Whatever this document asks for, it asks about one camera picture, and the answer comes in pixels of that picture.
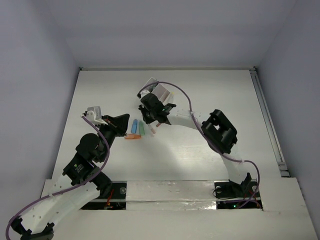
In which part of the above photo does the green capsule eraser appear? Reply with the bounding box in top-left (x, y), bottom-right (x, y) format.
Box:
top-left (138, 121), bottom-right (145, 136)

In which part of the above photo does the peach white marker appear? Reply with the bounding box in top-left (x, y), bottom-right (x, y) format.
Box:
top-left (147, 124), bottom-right (156, 136)

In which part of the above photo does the clear green gel pen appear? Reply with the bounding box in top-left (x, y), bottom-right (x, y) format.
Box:
top-left (149, 82), bottom-right (158, 92)

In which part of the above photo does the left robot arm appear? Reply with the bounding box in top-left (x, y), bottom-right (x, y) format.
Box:
top-left (5, 109), bottom-right (130, 240)

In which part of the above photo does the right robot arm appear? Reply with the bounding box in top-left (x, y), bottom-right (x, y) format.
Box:
top-left (137, 91), bottom-right (252, 197)

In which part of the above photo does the orange capsule eraser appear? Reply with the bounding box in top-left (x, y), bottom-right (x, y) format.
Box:
top-left (124, 133), bottom-right (142, 140)

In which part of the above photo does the blue capsule eraser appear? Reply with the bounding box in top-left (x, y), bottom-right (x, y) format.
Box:
top-left (131, 119), bottom-right (138, 134)

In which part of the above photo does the white three-compartment organizer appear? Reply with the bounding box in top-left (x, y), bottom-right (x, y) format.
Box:
top-left (142, 77), bottom-right (174, 105)

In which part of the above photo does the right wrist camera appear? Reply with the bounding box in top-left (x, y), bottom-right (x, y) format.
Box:
top-left (137, 90), bottom-right (151, 99)

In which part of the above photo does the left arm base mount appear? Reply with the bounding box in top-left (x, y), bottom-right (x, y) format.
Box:
top-left (81, 181), bottom-right (128, 211)

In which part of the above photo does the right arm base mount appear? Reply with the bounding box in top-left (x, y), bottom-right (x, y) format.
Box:
top-left (212, 173), bottom-right (263, 210)

